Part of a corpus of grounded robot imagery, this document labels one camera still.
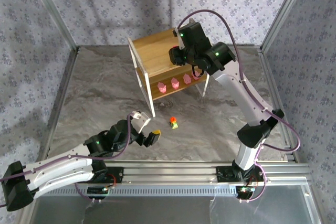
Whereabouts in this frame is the red black wire pair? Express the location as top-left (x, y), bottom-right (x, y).
top-left (245, 176), bottom-right (265, 187)
top-left (106, 173), bottom-right (118, 189)

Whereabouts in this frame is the aluminium frame post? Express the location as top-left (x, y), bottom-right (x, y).
top-left (259, 0), bottom-right (312, 51)
top-left (26, 0), bottom-right (81, 53)

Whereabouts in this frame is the wooden two-tier shelf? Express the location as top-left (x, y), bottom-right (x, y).
top-left (127, 18), bottom-right (216, 118)

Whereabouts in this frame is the grey slotted cable duct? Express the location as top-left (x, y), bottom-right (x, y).
top-left (39, 184), bottom-right (238, 197)

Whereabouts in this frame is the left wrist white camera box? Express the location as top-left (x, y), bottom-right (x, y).
top-left (130, 110), bottom-right (152, 133)

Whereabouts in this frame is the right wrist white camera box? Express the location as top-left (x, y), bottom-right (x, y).
top-left (173, 27), bottom-right (185, 51)

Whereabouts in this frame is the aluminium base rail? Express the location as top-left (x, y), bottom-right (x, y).
top-left (91, 161), bottom-right (313, 186)

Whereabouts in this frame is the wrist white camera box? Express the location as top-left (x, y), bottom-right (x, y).
top-left (173, 27), bottom-right (185, 51)
top-left (130, 110), bottom-right (152, 133)

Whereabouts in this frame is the aluminium frame side rail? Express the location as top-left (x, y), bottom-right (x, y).
top-left (258, 47), bottom-right (325, 224)
top-left (14, 47), bottom-right (81, 224)

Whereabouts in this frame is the black controller board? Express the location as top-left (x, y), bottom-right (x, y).
top-left (235, 185), bottom-right (257, 200)
top-left (87, 186), bottom-right (110, 200)

